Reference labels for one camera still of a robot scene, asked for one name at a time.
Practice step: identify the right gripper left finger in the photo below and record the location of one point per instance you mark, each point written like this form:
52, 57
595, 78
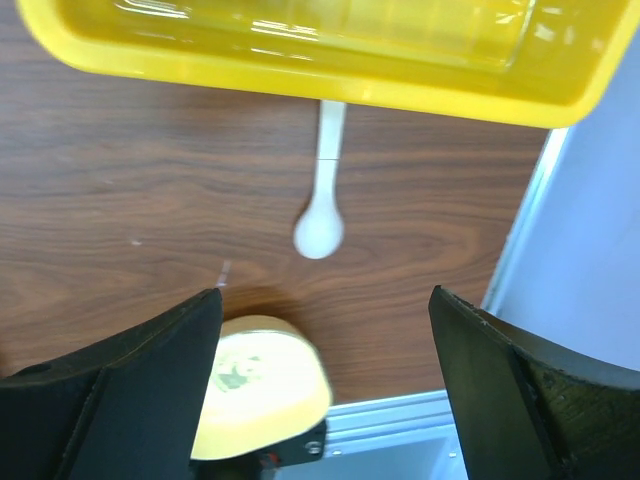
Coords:
126, 407

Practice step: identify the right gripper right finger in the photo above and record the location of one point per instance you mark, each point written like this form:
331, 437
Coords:
527, 408

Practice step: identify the white plastic spoon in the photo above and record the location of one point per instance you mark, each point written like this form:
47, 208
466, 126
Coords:
319, 230

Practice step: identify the yellow plastic bin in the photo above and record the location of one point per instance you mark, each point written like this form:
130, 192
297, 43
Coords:
533, 63

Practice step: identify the aluminium frame rail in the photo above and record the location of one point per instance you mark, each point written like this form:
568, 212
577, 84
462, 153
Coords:
413, 436

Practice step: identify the cream square bowl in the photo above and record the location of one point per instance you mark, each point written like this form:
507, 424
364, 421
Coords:
267, 384

